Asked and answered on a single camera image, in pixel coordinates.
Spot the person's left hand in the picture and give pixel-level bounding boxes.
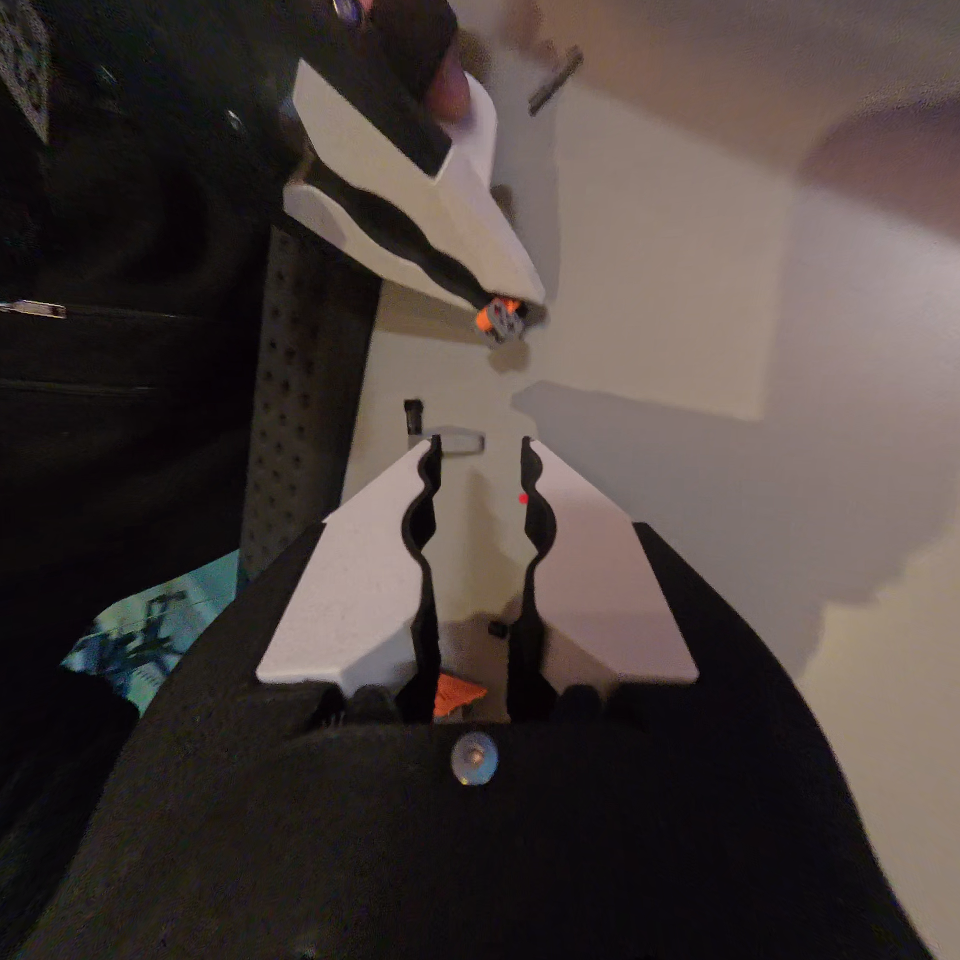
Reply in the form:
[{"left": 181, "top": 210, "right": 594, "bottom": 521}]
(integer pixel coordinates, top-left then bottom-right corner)
[{"left": 424, "top": 38, "right": 473, "bottom": 124}]

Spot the black perforated board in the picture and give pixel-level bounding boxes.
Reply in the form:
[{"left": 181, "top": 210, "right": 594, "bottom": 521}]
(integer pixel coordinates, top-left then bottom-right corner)
[{"left": 239, "top": 225, "right": 384, "bottom": 582}]

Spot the grey beam black axle assembly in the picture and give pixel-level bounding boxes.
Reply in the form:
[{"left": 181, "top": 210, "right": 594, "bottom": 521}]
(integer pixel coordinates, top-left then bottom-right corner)
[{"left": 402, "top": 399, "right": 487, "bottom": 456}]

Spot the dark grey rod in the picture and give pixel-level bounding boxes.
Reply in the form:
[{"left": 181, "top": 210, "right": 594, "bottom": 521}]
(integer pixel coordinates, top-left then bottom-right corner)
[{"left": 527, "top": 44, "right": 586, "bottom": 116}]

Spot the grey and orange brick model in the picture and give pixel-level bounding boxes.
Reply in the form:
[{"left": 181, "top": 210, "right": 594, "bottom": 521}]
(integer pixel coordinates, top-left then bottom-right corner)
[{"left": 433, "top": 672, "right": 488, "bottom": 720}]

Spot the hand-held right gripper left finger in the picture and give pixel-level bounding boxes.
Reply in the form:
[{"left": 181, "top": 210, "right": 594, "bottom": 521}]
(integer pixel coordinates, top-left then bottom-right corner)
[{"left": 255, "top": 435, "right": 443, "bottom": 721}]

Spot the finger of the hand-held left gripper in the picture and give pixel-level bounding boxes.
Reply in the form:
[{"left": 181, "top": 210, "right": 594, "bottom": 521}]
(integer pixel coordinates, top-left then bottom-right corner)
[
  {"left": 291, "top": 58, "right": 547, "bottom": 304},
  {"left": 283, "top": 178, "right": 487, "bottom": 312}
]

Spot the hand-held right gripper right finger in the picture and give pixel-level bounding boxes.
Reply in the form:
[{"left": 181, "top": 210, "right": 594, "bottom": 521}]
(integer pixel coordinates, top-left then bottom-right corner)
[{"left": 506, "top": 435, "right": 701, "bottom": 721}]

